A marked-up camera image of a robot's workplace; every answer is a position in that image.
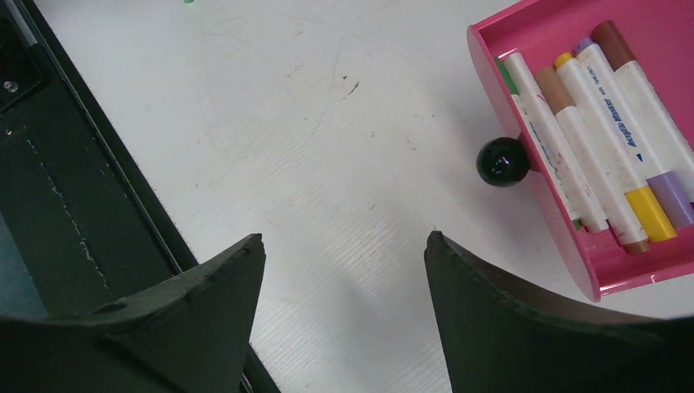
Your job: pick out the red brown cap marker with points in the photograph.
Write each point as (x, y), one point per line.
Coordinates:
(561, 158)

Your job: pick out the green cap white marker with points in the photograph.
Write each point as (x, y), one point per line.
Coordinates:
(544, 160)

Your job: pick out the brown cap white marker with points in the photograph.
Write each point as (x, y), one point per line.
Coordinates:
(624, 223)

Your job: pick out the black pink drawer unit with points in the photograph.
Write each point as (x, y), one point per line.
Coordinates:
(649, 47)

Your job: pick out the yellow cap white marker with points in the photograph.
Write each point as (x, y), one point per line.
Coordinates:
(604, 128)

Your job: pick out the purple cap white marker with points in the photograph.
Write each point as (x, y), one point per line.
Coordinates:
(650, 164)

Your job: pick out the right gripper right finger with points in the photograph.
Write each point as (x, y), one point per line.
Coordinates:
(501, 333)

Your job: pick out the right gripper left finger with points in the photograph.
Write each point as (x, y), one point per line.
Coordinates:
(189, 333)

